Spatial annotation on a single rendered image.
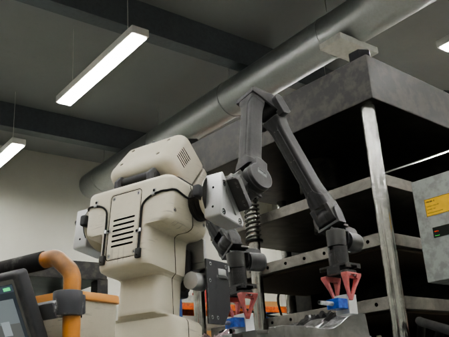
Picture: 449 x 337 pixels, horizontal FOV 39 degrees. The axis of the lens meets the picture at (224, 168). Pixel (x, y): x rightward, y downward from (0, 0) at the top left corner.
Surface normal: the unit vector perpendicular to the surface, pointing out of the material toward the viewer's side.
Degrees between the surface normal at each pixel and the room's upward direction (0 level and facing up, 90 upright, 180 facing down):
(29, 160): 90
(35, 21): 180
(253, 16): 180
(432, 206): 90
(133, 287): 82
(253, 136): 73
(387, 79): 90
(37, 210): 90
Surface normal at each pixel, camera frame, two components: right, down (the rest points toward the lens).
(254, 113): 0.62, -0.55
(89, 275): 0.61, -0.30
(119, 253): -0.55, -0.38
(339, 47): 0.06, 0.94
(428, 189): -0.76, -0.18
